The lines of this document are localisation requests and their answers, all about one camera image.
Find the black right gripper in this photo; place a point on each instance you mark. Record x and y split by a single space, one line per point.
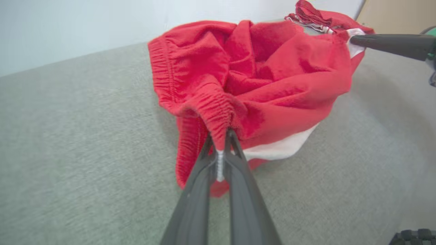
432 58

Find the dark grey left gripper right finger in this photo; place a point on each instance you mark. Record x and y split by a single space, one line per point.
247 204

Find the red Bulls print shorts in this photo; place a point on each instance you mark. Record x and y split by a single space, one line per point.
272 75

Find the black ribbed robot part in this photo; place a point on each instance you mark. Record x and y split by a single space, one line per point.
414 237

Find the red jersey with white trim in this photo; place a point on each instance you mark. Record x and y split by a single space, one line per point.
316 17

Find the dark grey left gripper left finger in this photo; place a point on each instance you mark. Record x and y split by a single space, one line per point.
194 204

